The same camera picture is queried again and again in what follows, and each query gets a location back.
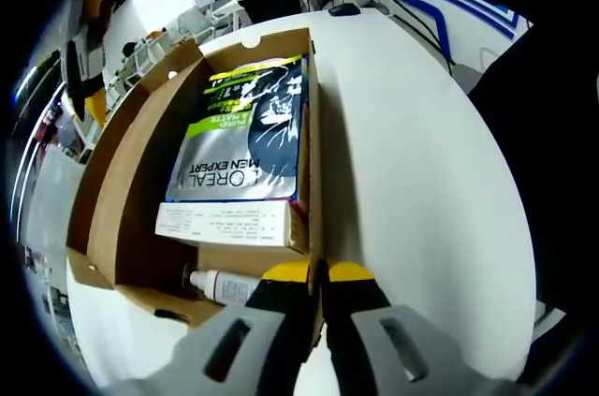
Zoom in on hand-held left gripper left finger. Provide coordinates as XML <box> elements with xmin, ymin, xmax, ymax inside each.
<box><xmin>111</xmin><ymin>260</ymin><xmax>313</xmax><ymax>396</ymax></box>

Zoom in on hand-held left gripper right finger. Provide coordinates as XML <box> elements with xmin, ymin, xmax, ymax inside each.
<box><xmin>322</xmin><ymin>259</ymin><xmax>520</xmax><ymax>396</ymax></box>

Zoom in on white spray bottle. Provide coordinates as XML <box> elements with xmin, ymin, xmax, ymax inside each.
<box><xmin>181</xmin><ymin>264</ymin><xmax>263</xmax><ymax>308</ymax></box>

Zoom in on brown cardboard shoe box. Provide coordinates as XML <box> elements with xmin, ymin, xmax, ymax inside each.
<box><xmin>65</xmin><ymin>26</ymin><xmax>328</xmax><ymax>364</ymax></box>

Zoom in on white printed carton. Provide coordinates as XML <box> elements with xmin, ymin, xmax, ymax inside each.
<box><xmin>153</xmin><ymin>200</ymin><xmax>311</xmax><ymax>250</ymax></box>

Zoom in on white office chair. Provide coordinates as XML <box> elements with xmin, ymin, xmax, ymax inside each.
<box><xmin>177</xmin><ymin>7</ymin><xmax>216</xmax><ymax>41</ymax></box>
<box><xmin>133</xmin><ymin>39</ymin><xmax>166</xmax><ymax>74</ymax></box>

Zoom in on white ceiling light strip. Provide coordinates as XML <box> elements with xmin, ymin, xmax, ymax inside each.
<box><xmin>11</xmin><ymin>66</ymin><xmax>65</xmax><ymax>238</ymax></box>

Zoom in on frosted desk partition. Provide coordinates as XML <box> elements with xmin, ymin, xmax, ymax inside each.
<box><xmin>25</xmin><ymin>147</ymin><xmax>85</xmax><ymax>266</ymax></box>

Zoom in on person's black clothing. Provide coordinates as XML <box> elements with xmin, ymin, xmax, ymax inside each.
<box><xmin>467</xmin><ymin>0</ymin><xmax>599</xmax><ymax>378</ymax></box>

